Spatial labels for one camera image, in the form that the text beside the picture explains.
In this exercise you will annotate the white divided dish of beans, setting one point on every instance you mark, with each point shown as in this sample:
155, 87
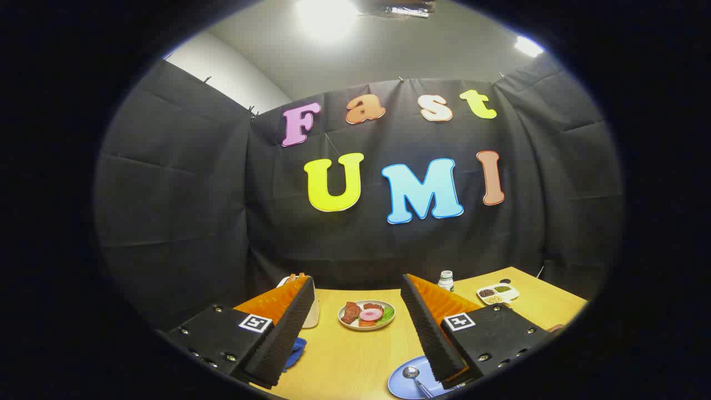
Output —
497, 294

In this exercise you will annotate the grey food plate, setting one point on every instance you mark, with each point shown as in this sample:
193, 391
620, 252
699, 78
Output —
389, 324

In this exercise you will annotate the metal ceiling fixture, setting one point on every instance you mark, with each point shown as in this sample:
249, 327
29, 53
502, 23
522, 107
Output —
405, 9

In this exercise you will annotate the large brown meat piece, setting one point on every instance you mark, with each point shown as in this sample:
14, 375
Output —
350, 313

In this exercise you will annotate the green lettuce leaf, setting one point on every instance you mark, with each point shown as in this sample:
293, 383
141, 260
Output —
387, 315

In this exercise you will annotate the blue cloth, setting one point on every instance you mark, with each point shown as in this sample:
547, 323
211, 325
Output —
294, 350

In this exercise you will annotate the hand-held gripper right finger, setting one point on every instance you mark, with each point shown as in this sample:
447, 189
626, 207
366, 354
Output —
430, 333

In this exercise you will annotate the white bottle with green cap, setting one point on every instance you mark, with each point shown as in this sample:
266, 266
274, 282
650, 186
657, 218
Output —
446, 280

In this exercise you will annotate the blue plate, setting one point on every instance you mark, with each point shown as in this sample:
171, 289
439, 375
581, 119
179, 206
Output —
400, 383

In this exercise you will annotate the ceiling light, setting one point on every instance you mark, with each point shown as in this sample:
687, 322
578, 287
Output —
527, 46

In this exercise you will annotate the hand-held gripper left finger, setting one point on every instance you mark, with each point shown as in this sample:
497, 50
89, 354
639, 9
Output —
289, 333

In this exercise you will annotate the white toaster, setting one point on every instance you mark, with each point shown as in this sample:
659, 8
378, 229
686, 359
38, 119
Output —
313, 314

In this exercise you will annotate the pink ham slice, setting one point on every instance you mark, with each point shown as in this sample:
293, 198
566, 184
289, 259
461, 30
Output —
370, 315

